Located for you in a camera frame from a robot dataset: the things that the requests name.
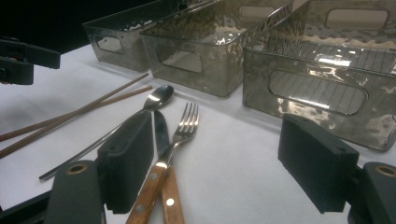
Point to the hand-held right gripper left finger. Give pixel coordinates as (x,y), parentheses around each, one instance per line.
(126,161)

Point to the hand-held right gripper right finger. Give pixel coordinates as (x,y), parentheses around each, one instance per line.
(314,165)

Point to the brown wooden chopstick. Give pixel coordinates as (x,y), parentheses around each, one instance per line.
(102,98)
(118,99)

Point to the metal spoon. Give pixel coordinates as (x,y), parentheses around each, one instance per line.
(158,97)

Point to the transparent grey plastic bin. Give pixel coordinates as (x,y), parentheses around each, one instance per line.
(124,53)
(218,71)
(311,62)

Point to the white table cover sheet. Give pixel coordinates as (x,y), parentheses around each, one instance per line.
(233,174)

